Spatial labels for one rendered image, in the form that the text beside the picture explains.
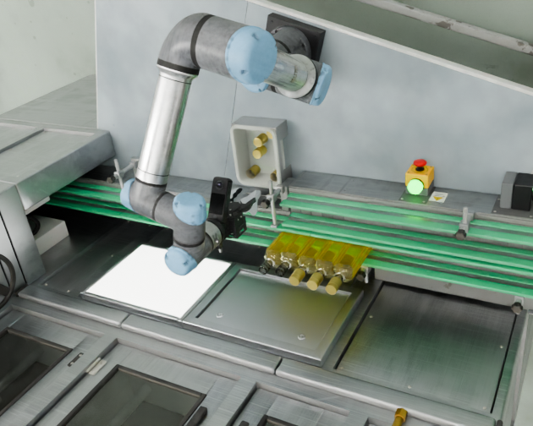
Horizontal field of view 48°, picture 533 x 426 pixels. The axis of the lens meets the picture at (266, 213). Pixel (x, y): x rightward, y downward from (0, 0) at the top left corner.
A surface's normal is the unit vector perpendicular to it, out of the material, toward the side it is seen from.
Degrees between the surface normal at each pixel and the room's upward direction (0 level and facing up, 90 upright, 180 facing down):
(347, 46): 0
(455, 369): 90
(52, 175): 90
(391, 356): 91
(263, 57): 81
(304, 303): 90
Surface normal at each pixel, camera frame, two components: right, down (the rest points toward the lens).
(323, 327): -0.11, -0.87
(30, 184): 0.88, 0.15
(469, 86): -0.47, 0.47
